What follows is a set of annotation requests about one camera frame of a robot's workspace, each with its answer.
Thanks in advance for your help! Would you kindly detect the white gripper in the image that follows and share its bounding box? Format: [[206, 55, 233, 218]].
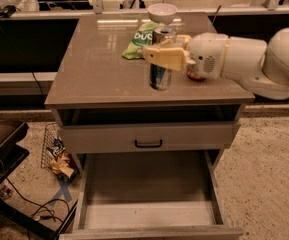
[[143, 33, 229, 79]]

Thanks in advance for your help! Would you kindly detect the silver redbull can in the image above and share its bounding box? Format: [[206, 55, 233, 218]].
[[149, 26, 176, 91]]

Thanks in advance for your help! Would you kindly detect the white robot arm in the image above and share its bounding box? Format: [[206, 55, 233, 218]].
[[143, 28, 289, 100]]

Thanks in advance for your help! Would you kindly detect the orange soda can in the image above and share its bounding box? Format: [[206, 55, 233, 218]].
[[186, 69, 205, 81]]

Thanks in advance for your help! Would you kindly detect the grey drawer cabinet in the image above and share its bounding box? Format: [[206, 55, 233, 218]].
[[44, 12, 256, 240]]

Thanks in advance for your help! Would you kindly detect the open lower drawer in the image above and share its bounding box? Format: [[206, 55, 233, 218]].
[[59, 151, 243, 240]]

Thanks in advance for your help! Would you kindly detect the green chip bag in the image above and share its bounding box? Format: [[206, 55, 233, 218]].
[[122, 21, 163, 60]]

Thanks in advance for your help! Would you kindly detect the white bowl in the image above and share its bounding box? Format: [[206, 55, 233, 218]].
[[147, 3, 177, 24]]

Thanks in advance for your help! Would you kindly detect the black power adapter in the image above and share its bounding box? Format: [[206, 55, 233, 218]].
[[0, 5, 16, 18]]

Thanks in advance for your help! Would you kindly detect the upper drawer with black handle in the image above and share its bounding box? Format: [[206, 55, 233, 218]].
[[59, 122, 240, 154]]

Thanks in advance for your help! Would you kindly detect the wire basket with snack bags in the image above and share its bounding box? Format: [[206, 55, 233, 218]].
[[41, 123, 79, 181]]

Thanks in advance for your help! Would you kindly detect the black floor cable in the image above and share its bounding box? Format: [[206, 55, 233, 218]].
[[0, 157, 72, 240]]

